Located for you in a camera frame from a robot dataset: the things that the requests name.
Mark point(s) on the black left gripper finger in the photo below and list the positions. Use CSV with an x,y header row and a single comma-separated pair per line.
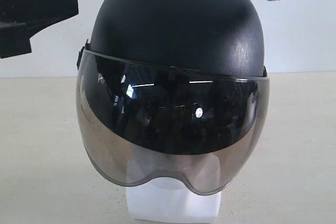
x,y
37,14
15,40

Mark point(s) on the black helmet with visor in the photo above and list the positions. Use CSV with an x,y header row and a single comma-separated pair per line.
x,y
174,89

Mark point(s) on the white mannequin head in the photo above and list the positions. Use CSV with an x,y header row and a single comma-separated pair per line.
x,y
174,189

